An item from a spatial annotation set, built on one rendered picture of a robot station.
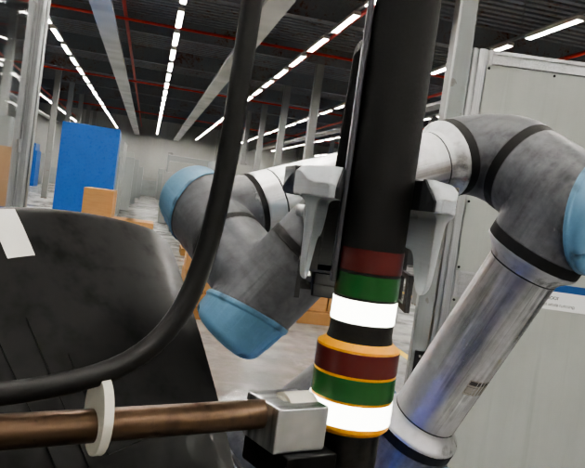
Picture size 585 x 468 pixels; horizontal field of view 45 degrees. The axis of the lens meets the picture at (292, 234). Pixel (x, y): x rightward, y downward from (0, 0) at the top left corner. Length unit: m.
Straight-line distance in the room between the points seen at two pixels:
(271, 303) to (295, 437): 0.27
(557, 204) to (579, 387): 1.61
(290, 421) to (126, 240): 0.17
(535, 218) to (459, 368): 0.21
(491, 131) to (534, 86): 1.42
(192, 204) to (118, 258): 0.27
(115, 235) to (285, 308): 0.21
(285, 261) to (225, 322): 0.07
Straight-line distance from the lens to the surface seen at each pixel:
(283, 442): 0.34
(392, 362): 0.36
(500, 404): 2.32
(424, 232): 0.37
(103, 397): 0.30
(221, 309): 0.61
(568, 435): 2.41
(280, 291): 0.60
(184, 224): 0.69
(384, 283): 0.35
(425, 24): 0.36
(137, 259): 0.44
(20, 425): 0.30
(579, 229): 0.79
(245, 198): 0.70
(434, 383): 0.90
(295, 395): 0.35
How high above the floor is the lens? 1.47
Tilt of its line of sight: 3 degrees down
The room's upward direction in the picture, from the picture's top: 8 degrees clockwise
